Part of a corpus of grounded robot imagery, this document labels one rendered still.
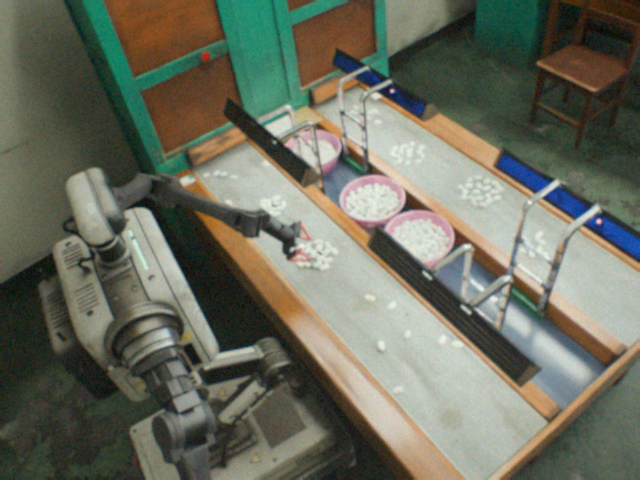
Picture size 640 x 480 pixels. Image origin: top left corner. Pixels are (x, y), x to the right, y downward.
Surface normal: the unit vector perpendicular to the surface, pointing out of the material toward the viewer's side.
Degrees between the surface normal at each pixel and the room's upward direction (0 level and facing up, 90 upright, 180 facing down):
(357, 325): 0
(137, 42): 90
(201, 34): 90
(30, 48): 90
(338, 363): 0
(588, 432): 0
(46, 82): 90
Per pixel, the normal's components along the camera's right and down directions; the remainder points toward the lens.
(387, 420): -0.11, -0.67
